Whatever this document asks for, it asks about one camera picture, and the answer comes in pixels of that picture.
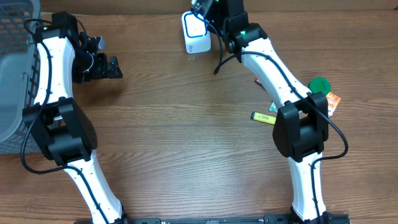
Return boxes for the white barcode scanner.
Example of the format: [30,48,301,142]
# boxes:
[181,11,211,54]

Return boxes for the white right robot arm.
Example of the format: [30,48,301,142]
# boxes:
[191,0,350,223]

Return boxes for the yellow black tube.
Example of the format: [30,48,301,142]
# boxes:
[251,112,276,125]

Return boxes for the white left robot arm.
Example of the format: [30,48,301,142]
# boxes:
[22,11,130,223]

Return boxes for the orange white small packet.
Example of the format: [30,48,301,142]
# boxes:
[326,92,341,118]

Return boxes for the teal white snack packet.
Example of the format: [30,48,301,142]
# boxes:
[269,102,278,113]

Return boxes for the green lid jar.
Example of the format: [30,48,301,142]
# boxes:
[307,77,331,95]

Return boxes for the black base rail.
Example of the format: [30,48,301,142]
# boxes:
[74,213,351,224]

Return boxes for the grey plastic mesh basket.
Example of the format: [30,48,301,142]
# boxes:
[1,0,41,155]

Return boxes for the red snack bar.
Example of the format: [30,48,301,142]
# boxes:
[254,78,263,88]

